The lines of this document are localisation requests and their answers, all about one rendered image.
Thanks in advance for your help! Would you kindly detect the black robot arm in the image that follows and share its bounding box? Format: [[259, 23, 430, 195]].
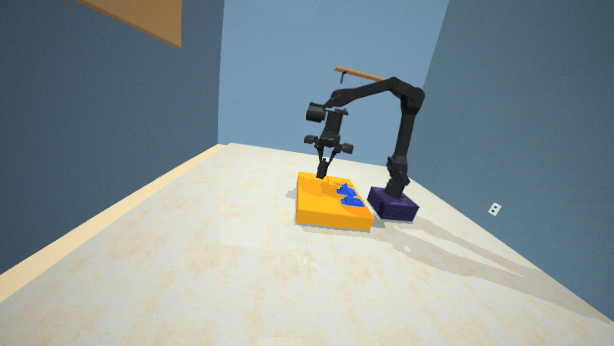
[[306, 77, 425, 198]]

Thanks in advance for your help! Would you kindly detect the black micro servo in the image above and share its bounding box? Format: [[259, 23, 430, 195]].
[[316, 158, 328, 180]]

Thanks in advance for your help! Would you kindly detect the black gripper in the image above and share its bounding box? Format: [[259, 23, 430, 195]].
[[304, 125, 353, 166]]

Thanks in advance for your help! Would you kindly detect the orange flat panel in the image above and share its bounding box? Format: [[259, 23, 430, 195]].
[[296, 172, 374, 230]]

